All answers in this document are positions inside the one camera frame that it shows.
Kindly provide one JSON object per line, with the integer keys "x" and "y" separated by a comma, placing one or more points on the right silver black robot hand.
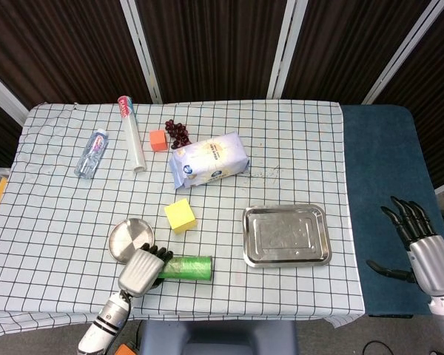
{"x": 433, "y": 262}

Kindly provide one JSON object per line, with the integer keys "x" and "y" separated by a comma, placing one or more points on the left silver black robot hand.
{"x": 138, "y": 271}

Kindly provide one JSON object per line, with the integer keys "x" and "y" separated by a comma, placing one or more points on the green chip can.
{"x": 190, "y": 268}

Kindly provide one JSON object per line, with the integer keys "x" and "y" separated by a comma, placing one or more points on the yellow foam block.
{"x": 180, "y": 216}

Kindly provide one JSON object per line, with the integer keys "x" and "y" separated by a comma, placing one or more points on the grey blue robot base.
{"x": 218, "y": 338}

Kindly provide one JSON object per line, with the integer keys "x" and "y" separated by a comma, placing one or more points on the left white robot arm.
{"x": 105, "y": 323}

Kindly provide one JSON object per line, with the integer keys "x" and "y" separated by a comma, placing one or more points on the round steel plate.
{"x": 127, "y": 238}

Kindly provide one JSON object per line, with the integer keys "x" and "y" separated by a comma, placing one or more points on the orange floor object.
{"x": 127, "y": 350}

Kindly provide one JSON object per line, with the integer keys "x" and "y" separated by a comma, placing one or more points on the white checked tablecloth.
{"x": 59, "y": 222}

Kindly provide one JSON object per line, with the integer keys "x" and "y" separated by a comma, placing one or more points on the clear water bottle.
{"x": 91, "y": 153}

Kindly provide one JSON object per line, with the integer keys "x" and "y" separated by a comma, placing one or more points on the plastic wrap roll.
{"x": 135, "y": 140}

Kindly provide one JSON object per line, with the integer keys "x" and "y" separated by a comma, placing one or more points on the orange cube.
{"x": 158, "y": 141}

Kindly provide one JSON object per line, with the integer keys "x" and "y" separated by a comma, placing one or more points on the pale blue tissue pack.
{"x": 211, "y": 159}

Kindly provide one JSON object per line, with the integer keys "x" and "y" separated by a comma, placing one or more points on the dark red grape bunch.
{"x": 177, "y": 133}

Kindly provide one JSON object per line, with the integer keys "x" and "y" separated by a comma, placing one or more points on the rectangular steel tray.
{"x": 286, "y": 236}

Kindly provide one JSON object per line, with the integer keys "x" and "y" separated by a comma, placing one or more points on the brown folding screen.
{"x": 214, "y": 44}

